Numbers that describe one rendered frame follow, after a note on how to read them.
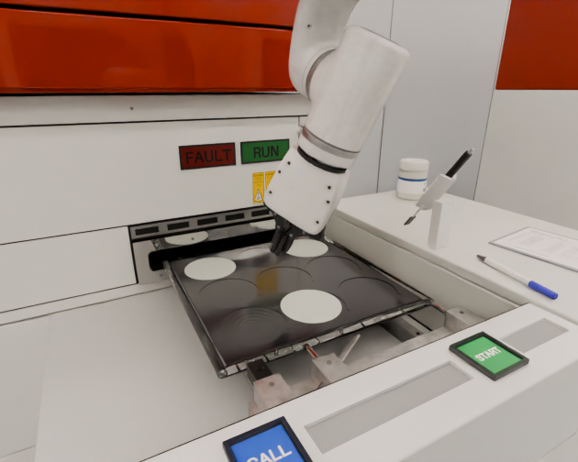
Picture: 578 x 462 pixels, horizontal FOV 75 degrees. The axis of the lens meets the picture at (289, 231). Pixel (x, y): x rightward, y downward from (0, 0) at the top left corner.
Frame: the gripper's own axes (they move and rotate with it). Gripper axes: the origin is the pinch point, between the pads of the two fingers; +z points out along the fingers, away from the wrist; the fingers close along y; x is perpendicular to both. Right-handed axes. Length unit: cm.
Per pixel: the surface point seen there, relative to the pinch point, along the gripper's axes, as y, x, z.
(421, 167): 10.7, 47.2, -10.2
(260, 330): 5.5, -9.7, 8.8
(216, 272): -9.8, 2.4, 15.9
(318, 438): 17.8, -27.4, -3.3
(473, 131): 24, 328, 4
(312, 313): 10.1, -2.3, 6.5
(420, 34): -47, 266, -43
